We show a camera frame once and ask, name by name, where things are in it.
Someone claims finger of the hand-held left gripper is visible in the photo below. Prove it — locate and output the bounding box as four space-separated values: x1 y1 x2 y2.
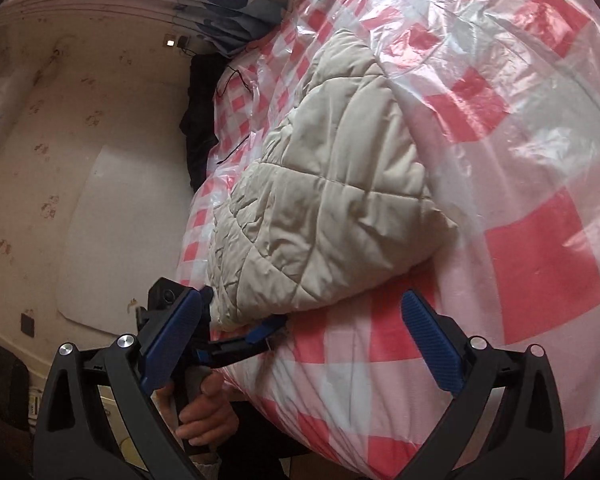
198 286 216 335
202 316 289 370

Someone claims dark clothing pile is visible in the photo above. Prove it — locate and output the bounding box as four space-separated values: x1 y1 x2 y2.
179 54 233 193

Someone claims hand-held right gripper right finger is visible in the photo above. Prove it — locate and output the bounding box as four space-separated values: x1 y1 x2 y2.
390 290 568 480

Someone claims blue grey pillow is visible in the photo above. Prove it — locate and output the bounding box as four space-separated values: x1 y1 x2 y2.
177 0 287 58

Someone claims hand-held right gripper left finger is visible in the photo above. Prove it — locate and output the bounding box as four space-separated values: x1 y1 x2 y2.
32 289 203 480

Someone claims dark bag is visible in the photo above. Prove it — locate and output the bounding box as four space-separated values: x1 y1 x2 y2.
0 339 32 433

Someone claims wall charger plug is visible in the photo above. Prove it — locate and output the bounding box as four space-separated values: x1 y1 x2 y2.
164 33 192 55

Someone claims pink checkered plastic sheet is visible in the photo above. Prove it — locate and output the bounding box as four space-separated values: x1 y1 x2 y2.
177 0 600 480

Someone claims person's left hand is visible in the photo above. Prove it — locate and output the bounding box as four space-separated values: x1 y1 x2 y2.
171 374 240 450

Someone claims thin black cable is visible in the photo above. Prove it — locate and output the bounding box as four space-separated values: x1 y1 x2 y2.
214 64 262 165

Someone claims beige quilted blanket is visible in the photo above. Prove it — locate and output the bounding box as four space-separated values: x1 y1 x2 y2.
206 29 460 332

